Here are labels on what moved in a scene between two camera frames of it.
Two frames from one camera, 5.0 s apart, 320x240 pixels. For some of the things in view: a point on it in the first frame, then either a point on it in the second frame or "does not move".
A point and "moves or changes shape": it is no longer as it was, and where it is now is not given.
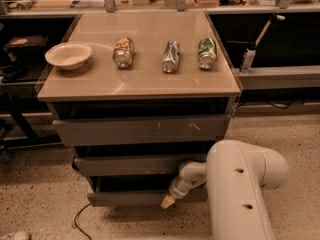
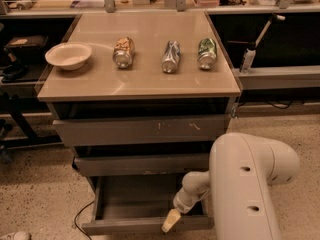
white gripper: (177, 190) to (180, 205)
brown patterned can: (123, 52) does not move
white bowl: (69, 55) does not move
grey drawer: (135, 190) moves or changes shape
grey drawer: (143, 165) does not move
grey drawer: (140, 130) does not move
